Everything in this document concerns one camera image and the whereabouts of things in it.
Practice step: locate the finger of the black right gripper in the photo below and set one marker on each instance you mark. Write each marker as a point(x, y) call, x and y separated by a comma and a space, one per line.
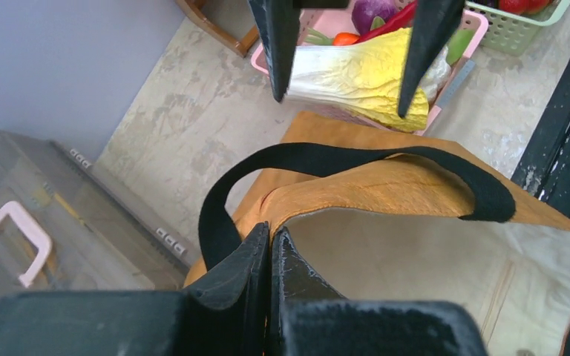
point(434, 23)
point(278, 23)

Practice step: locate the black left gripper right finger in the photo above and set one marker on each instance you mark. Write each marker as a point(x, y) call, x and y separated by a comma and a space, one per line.
point(309, 317)

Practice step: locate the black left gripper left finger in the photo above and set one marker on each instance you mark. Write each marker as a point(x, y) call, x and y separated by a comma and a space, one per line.
point(221, 313)

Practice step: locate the toy red chili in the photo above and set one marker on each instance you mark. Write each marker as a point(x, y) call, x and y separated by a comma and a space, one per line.
point(402, 19)

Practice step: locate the toy napa cabbage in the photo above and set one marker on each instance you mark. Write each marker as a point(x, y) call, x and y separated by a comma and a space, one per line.
point(363, 78)

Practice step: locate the toy lychee bunch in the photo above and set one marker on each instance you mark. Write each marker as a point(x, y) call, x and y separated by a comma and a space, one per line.
point(523, 7)

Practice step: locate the brown paper tote bag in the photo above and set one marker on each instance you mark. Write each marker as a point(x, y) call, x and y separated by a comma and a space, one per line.
point(389, 215)

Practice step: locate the wooden rack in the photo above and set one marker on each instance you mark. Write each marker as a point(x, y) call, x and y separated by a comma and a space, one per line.
point(203, 15)

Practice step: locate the toy cauliflower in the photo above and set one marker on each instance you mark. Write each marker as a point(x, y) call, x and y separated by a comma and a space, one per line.
point(436, 76)

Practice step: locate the toy carrot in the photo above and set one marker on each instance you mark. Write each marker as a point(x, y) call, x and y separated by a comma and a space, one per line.
point(315, 37)

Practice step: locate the green plastic basket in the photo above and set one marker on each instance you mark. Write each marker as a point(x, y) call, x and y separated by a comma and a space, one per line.
point(512, 34)

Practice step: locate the translucent storage box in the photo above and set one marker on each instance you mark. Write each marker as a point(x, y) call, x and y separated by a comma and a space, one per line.
point(65, 225)

